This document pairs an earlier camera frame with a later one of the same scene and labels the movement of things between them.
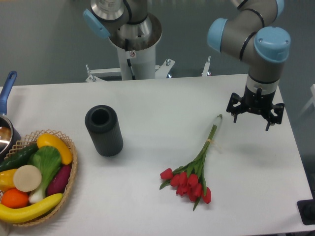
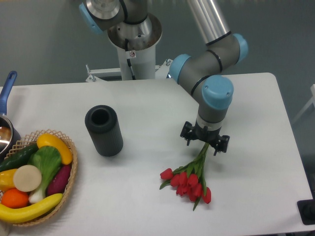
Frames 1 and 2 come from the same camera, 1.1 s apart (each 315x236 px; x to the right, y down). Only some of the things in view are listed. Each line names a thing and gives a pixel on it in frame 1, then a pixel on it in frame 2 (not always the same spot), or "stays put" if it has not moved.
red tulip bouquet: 190,178 stays put
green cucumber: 18,159 stays put
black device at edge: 306,210 stays put
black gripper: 257,102 to 204,133
